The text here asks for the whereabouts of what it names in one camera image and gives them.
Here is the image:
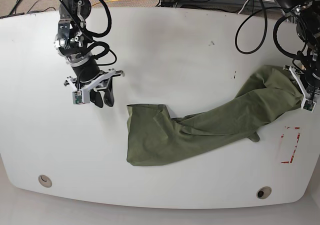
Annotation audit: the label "left table cable grommet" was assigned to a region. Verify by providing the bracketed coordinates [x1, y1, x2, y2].
[38, 174, 53, 188]

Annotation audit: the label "table cable grommet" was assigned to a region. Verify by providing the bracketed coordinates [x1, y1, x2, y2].
[256, 186, 272, 200]
[38, 174, 53, 188]

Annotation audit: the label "red tape rectangle marking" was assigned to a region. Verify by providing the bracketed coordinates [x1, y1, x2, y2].
[278, 126, 302, 164]

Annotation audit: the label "olive green t-shirt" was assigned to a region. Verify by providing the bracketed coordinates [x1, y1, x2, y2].
[126, 65, 304, 167]

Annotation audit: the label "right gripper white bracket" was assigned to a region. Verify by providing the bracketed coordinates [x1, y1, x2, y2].
[63, 61, 124, 108]

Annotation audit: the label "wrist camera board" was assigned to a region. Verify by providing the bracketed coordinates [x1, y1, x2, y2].
[302, 99, 317, 113]
[72, 90, 83, 105]

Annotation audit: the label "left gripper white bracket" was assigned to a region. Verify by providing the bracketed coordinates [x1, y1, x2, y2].
[283, 65, 320, 111]

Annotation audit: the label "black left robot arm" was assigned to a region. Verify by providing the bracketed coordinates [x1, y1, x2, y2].
[272, 0, 320, 112]

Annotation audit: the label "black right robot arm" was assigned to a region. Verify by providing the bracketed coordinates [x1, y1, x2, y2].
[54, 0, 124, 108]

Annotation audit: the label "black cables on floor left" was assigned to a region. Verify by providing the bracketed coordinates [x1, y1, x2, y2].
[0, 0, 70, 18]

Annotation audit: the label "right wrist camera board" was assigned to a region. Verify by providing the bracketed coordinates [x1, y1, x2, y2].
[72, 90, 83, 105]

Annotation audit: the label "right table cable grommet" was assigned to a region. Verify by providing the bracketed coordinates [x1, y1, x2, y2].
[256, 186, 272, 200]

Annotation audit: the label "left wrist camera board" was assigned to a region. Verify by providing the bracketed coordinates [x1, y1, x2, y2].
[302, 99, 317, 113]

